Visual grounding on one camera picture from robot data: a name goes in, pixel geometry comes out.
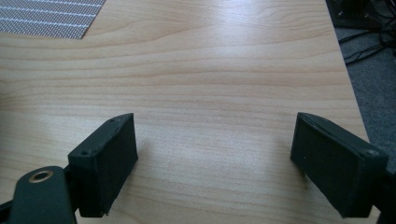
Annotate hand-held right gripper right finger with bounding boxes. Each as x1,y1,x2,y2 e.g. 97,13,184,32
290,111,389,219

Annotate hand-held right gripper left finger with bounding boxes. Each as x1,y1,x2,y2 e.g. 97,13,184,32
67,112,139,218

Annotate black stand base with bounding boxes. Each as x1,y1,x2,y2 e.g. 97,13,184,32
325,0,396,31

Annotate grey woven striped placemat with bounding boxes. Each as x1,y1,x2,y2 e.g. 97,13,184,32
0,0,107,40

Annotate black cable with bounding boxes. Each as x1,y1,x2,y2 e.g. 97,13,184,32
337,0,396,65

